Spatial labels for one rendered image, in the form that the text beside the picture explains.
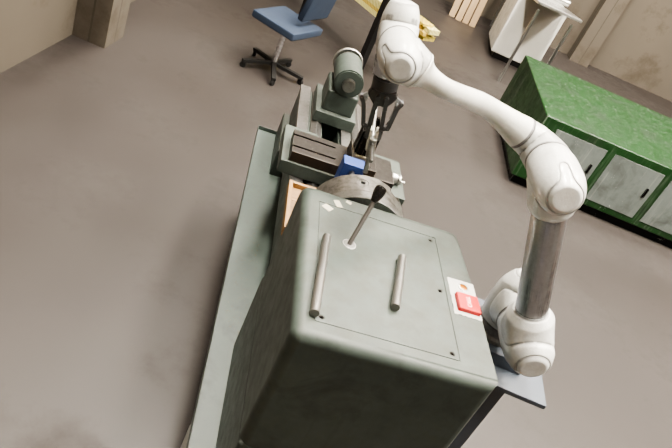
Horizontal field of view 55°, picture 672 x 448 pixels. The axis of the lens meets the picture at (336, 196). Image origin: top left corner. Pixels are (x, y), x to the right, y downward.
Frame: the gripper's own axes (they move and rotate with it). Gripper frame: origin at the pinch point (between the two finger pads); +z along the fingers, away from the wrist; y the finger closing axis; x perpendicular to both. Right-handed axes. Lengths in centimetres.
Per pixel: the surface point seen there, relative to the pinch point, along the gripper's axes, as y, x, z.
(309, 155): 19, -48, 37
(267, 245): 29, -40, 79
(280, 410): 12, 75, 32
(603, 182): -216, -293, 152
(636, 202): -248, -291, 163
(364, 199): -0.9, 11.4, 14.0
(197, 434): 34, 54, 77
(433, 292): -20, 47, 14
